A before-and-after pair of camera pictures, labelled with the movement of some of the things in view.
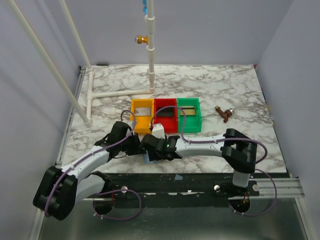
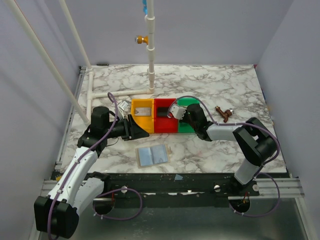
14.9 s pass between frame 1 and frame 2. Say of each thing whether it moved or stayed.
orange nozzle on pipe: stayed
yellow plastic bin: stayed
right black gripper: moved
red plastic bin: stayed
